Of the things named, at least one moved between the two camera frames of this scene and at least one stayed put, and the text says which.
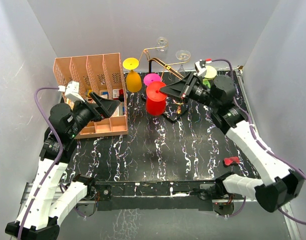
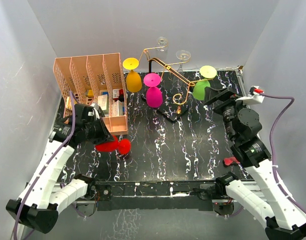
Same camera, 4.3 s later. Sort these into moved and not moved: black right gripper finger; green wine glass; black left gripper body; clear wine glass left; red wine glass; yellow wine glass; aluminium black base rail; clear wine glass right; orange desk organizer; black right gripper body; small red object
Moved: black left gripper body; red wine glass; black right gripper finger; black right gripper body
Not moved: green wine glass; yellow wine glass; orange desk organizer; aluminium black base rail; clear wine glass right; small red object; clear wine glass left
